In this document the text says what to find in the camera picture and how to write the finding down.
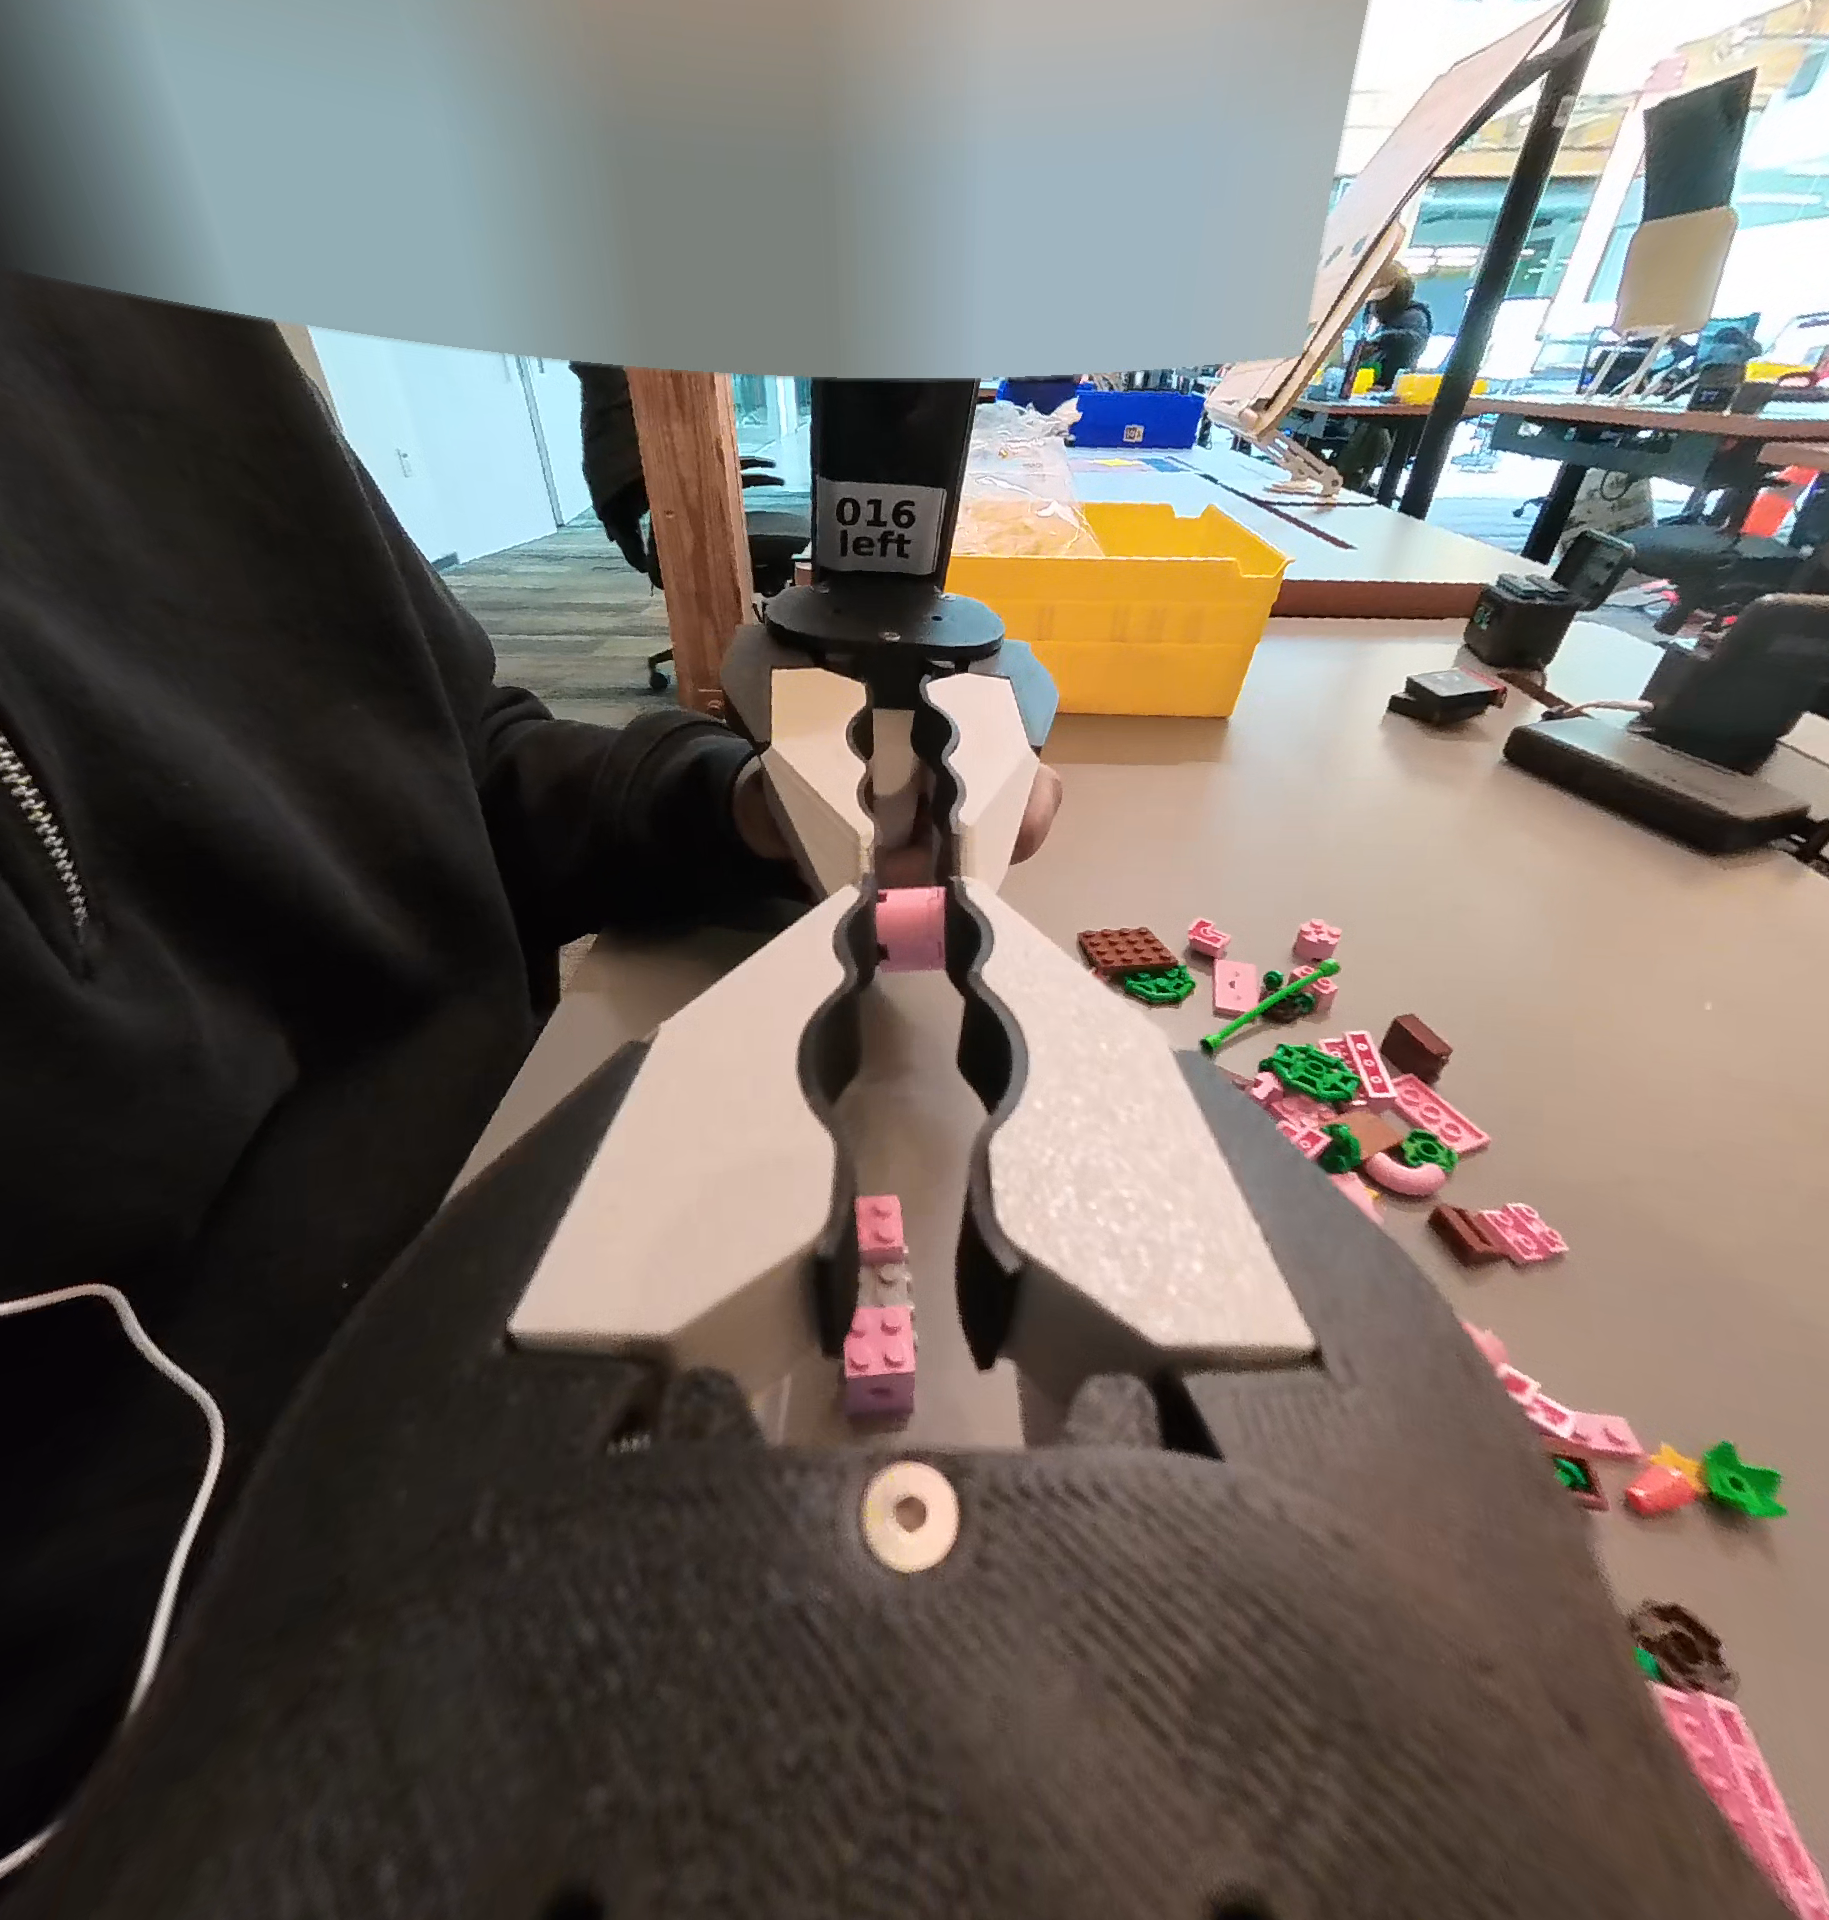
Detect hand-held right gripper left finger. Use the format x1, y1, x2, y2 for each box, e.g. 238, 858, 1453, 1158
506, 882, 874, 1376

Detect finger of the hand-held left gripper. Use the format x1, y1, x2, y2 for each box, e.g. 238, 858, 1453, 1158
759, 667, 877, 902
917, 672, 1042, 891

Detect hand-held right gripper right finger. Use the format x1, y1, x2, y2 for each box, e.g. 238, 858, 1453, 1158
950, 882, 1323, 1415

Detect pink toy brick assembly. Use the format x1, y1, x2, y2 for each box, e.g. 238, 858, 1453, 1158
840, 1191, 922, 1425

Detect person's left forearm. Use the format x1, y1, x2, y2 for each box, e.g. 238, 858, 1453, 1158
478, 682, 773, 947

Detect person's left hand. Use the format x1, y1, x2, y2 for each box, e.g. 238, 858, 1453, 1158
732, 756, 1068, 902

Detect clear plastic bags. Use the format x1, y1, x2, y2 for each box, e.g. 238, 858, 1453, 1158
950, 382, 1102, 562

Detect black office chair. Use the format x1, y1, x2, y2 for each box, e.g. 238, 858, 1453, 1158
647, 451, 814, 691

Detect yellow storage bin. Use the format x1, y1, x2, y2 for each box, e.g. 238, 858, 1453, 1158
942, 502, 1294, 718

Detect green ribbed rod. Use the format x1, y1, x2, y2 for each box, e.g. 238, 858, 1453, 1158
1199, 958, 1344, 1055

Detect blue storage bin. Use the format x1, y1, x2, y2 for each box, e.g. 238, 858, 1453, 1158
1065, 387, 1208, 448

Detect pile of small toy bricks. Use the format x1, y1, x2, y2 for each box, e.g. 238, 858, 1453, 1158
1076, 913, 1829, 1920

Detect black device with green mark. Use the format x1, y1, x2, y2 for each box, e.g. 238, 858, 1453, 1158
1461, 528, 1634, 667

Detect large cardboard panel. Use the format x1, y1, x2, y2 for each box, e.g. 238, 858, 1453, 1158
1205, 0, 1575, 497

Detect black metal pole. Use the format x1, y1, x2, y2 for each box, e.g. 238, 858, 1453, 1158
1397, 0, 1613, 518

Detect long black bar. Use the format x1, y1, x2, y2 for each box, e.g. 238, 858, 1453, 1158
1504, 721, 1829, 857

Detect wooden post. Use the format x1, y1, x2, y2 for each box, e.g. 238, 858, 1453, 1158
626, 367, 757, 718

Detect white cable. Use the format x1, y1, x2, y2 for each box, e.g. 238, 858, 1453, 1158
0, 1281, 228, 1907

